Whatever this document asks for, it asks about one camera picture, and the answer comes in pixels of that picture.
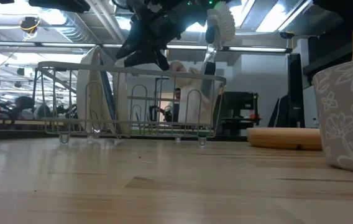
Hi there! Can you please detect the small white plate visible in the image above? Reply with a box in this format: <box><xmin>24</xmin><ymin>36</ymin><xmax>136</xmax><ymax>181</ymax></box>
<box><xmin>113</xmin><ymin>57</ymin><xmax>131</xmax><ymax>136</ymax></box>

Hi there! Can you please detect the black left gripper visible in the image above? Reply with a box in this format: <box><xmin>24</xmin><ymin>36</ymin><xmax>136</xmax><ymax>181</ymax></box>
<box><xmin>116</xmin><ymin>0</ymin><xmax>208</xmax><ymax>71</ymax></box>

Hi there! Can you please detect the tall black column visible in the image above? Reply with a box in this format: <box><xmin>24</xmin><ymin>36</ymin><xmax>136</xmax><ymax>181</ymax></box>
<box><xmin>287</xmin><ymin>53</ymin><xmax>305</xmax><ymax>128</ymax></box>

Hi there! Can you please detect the white dish cloth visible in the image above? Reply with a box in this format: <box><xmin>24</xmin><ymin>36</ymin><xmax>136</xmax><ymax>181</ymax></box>
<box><xmin>168</xmin><ymin>60</ymin><xmax>196</xmax><ymax>90</ymax></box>

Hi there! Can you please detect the grey floral print cup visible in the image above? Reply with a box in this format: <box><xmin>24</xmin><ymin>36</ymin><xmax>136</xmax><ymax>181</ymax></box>
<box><xmin>312</xmin><ymin>56</ymin><xmax>353</xmax><ymax>175</ymax></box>

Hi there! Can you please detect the black machine on stand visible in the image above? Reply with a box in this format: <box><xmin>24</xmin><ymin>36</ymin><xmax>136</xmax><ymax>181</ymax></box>
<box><xmin>221</xmin><ymin>91</ymin><xmax>261</xmax><ymax>131</ymax></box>

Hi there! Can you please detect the white bristle dish brush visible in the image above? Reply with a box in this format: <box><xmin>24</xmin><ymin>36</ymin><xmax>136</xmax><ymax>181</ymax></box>
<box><xmin>200</xmin><ymin>1</ymin><xmax>236</xmax><ymax>77</ymax></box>

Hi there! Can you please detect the person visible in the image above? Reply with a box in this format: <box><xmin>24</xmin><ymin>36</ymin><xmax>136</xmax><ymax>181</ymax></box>
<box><xmin>166</xmin><ymin>87</ymin><xmax>182</xmax><ymax>123</ymax></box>
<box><xmin>14</xmin><ymin>95</ymin><xmax>37</xmax><ymax>121</ymax></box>

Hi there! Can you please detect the black ceiling-mounted device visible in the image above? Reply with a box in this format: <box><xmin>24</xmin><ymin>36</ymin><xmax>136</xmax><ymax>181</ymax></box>
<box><xmin>19</xmin><ymin>17</ymin><xmax>40</xmax><ymax>34</ymax></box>

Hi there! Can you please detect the metal wire dish rack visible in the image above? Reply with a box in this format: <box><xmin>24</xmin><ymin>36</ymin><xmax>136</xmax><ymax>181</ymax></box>
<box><xmin>36</xmin><ymin>61</ymin><xmax>227</xmax><ymax>147</ymax></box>

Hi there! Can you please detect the large white plate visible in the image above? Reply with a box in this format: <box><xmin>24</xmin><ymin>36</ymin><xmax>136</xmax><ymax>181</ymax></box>
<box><xmin>76</xmin><ymin>45</ymin><xmax>104</xmax><ymax>134</ymax></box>

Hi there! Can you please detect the blue patterned plate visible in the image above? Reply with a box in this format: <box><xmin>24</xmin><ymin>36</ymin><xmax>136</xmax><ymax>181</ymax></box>
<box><xmin>98</xmin><ymin>54</ymin><xmax>117</xmax><ymax>133</ymax></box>

